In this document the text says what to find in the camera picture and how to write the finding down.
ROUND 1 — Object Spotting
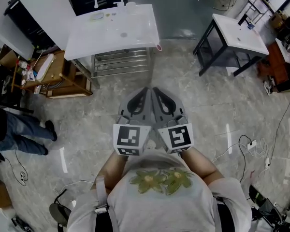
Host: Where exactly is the green soap dish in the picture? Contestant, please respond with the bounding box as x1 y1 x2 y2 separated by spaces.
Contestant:
90 12 105 21

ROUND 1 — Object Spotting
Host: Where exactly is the white partition panel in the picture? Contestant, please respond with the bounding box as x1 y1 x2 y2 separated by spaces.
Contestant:
0 0 77 60

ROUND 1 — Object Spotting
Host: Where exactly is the black round stand base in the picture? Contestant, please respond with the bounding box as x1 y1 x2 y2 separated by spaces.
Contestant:
49 189 73 227

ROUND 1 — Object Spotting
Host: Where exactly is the grey harness strap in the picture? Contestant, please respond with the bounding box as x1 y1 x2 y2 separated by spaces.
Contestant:
95 176 120 232

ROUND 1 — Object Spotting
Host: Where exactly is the narrow white sink basin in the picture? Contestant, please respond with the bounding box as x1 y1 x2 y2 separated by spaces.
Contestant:
275 38 290 67

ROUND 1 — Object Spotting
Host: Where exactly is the small cardboard box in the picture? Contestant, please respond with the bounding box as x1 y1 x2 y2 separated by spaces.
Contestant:
270 12 285 29

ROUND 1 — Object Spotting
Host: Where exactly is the white floor cable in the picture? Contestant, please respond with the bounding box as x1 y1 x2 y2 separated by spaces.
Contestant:
211 137 271 176

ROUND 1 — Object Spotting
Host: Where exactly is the grey floral t-shirt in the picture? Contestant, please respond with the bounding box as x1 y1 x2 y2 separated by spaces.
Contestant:
67 150 252 232

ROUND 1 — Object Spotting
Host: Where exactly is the small white sink basin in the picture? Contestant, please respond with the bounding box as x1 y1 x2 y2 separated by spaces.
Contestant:
212 13 270 57

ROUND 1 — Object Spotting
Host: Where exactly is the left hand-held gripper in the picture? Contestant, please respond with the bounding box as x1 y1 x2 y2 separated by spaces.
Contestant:
113 87 152 157

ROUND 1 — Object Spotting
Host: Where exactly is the earphone cable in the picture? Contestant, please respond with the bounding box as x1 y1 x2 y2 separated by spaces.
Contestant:
4 150 29 187

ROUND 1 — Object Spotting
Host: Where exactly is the black floor equipment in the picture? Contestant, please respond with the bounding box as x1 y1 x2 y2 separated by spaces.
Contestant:
248 184 290 232

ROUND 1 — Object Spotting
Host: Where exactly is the person's left forearm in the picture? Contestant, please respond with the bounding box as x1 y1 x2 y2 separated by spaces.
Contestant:
93 151 131 192

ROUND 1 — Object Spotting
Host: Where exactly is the black metal shelf frame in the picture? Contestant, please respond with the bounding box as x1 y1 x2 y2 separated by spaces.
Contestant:
0 64 34 114

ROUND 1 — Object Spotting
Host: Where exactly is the wooden side table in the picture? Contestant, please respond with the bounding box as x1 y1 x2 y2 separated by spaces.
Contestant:
11 49 93 99

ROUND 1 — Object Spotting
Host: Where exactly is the black harness strap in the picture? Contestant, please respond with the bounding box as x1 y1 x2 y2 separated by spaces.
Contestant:
214 194 233 232

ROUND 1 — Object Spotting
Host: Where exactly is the reddish wooden cabinet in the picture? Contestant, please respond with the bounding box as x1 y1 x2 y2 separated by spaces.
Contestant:
257 42 290 87

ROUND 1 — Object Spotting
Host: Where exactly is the red-capped bottle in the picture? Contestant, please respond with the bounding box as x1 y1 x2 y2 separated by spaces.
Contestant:
16 59 31 70

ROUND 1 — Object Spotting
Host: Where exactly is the black faucet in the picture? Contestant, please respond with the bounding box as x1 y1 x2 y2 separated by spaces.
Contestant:
237 14 250 26

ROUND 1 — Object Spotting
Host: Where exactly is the person's right forearm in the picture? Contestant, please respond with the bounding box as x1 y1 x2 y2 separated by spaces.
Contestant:
180 146 225 186

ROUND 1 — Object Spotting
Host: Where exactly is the black sink stand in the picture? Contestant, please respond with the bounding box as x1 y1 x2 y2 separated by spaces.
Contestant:
193 20 264 77

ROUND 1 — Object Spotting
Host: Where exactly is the large white sink basin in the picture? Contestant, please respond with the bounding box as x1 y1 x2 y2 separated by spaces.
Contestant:
64 3 160 61

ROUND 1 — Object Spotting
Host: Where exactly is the white oblong tray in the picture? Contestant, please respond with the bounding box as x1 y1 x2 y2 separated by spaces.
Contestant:
36 53 56 82

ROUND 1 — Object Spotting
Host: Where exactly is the metal rack under sink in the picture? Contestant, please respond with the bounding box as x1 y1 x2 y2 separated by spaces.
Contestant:
90 47 153 80

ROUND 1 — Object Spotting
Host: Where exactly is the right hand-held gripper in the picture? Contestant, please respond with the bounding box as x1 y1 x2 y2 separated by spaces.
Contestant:
151 87 194 154

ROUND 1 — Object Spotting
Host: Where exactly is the white cup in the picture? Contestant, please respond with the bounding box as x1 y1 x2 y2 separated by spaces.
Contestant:
125 1 136 15

